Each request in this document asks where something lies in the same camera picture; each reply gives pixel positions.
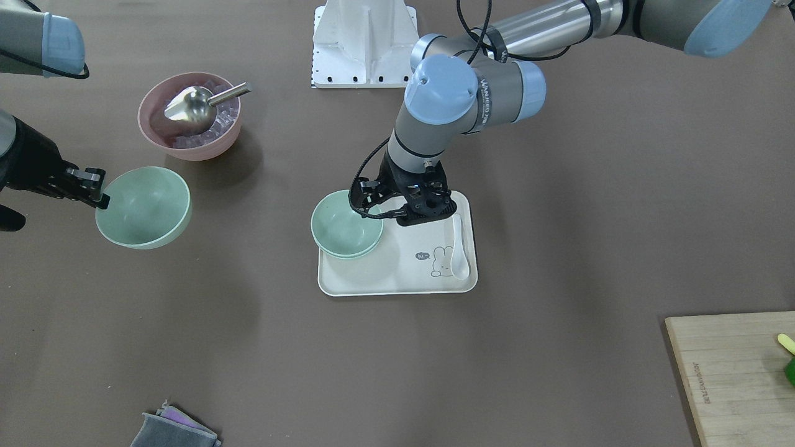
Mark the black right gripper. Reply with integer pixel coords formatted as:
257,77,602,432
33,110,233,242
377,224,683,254
12,118,111,210

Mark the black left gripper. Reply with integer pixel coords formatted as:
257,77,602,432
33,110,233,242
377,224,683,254
349,149,453,227

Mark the green bowl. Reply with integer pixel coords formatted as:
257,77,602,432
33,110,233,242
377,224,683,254
311,190,385,258
96,166,193,250

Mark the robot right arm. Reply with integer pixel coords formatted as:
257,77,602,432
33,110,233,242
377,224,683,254
1,1,111,210

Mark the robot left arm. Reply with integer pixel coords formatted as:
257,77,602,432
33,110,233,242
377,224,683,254
347,1,772,227

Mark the cream serving tray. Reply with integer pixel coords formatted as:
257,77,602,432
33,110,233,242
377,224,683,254
317,191,479,297

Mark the pink bowl with ice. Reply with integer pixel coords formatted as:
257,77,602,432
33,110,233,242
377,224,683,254
137,73,242,161

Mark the white ceramic spoon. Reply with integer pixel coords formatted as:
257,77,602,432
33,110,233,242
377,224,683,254
451,214,470,280

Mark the metal ice scoop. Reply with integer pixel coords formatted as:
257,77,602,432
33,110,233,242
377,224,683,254
163,82,252,135

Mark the grey folded cloth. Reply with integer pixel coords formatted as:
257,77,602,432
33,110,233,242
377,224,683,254
130,402,222,446

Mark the wooden cutting board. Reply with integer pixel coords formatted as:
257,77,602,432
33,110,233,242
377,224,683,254
665,311,794,446

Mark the yellow plastic knife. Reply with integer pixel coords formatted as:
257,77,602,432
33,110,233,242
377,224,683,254
777,333,795,356

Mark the green lime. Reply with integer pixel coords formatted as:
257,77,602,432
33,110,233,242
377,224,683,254
784,357,795,387

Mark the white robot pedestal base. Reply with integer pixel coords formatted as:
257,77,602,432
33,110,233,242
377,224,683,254
311,1,419,89

